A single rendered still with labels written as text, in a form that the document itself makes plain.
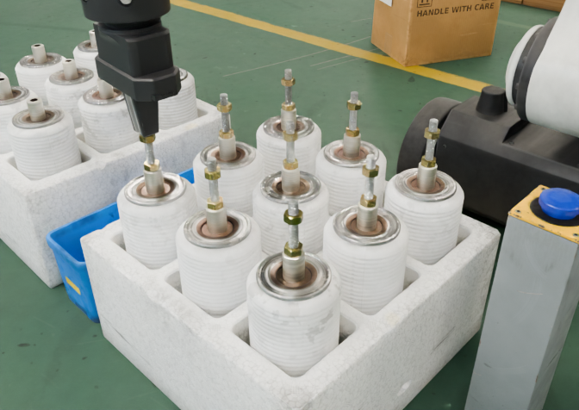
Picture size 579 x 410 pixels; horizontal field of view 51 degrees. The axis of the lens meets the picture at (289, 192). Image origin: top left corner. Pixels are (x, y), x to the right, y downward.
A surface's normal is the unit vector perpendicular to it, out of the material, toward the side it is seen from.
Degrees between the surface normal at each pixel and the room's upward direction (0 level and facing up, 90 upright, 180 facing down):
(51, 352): 0
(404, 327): 90
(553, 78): 76
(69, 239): 88
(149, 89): 90
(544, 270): 90
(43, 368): 0
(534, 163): 46
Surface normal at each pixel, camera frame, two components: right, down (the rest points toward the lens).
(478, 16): 0.32, 0.51
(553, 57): -0.58, -0.11
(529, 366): -0.70, 0.39
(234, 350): -0.01, -0.84
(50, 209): 0.71, 0.37
